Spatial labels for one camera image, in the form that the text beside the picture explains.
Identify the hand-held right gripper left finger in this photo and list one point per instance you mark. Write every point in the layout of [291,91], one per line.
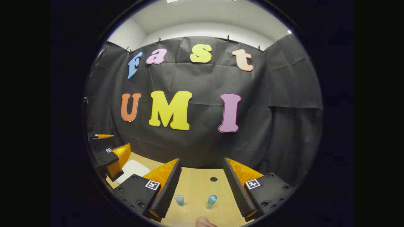
[169,189]

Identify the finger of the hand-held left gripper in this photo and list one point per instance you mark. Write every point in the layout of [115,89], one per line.
[94,137]
[105,158]

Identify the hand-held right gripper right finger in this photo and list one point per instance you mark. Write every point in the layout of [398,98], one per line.
[236,189]

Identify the white and blue cream tube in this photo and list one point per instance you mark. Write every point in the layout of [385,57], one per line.
[179,200]

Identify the teal bottle with blue cap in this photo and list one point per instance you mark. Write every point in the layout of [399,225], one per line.
[211,201]

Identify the white suitcase with grey lining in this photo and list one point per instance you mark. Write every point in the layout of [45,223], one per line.
[132,170]

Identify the black backdrop cloth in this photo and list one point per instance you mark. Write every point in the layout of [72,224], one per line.
[202,145]

